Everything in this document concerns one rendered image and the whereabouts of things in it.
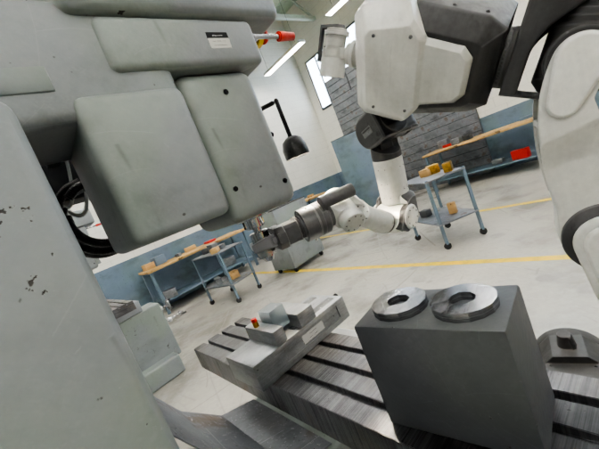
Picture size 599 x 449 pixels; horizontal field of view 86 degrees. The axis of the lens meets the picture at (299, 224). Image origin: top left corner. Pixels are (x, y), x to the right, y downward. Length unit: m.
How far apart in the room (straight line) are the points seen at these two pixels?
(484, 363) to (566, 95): 0.51
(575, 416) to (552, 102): 0.52
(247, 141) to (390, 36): 0.37
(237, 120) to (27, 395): 0.56
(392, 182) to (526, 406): 0.68
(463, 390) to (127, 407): 0.43
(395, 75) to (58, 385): 0.78
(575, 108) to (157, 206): 0.77
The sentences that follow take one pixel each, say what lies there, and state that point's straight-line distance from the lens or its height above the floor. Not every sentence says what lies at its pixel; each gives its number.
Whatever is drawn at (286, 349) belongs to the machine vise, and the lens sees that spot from 0.90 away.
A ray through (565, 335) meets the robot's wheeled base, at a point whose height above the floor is 0.65.
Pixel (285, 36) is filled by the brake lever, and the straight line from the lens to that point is 0.94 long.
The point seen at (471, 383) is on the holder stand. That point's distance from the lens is 0.53.
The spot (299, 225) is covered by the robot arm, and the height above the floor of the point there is 1.24.
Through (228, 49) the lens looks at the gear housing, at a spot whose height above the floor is 1.66.
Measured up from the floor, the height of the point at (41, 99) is 1.60.
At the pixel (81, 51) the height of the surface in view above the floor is 1.67.
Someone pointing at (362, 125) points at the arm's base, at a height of 1.43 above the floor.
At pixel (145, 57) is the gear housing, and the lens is 0.71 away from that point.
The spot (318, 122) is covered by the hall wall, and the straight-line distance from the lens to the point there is 10.79.
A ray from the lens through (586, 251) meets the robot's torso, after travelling 0.85.
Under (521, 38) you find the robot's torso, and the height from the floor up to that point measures 1.44.
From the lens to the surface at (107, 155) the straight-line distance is 0.61.
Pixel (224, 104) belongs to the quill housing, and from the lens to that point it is 0.75.
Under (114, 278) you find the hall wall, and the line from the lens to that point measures 7.25.
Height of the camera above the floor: 1.34
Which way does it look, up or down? 7 degrees down
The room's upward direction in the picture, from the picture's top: 22 degrees counter-clockwise
